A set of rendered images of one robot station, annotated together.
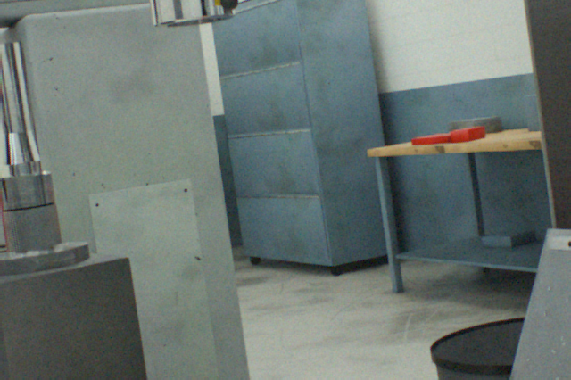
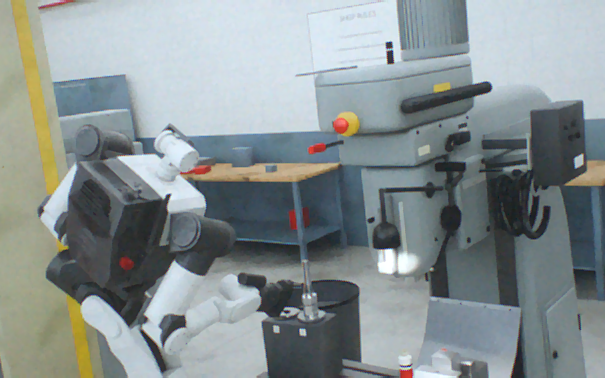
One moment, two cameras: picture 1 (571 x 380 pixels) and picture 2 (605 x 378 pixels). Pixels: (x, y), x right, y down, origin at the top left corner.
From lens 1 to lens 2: 166 cm
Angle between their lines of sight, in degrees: 24
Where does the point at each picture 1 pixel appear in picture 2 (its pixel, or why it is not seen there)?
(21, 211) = (312, 305)
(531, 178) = (229, 188)
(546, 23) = not seen: hidden behind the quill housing
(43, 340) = (325, 339)
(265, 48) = (66, 112)
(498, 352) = (295, 298)
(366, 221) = not seen: hidden behind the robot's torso
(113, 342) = (335, 337)
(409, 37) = (154, 109)
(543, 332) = (433, 322)
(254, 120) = not seen: hidden behind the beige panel
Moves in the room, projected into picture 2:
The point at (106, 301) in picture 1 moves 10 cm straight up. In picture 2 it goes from (334, 327) to (330, 297)
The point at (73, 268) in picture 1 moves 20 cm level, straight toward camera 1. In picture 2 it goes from (329, 319) to (370, 334)
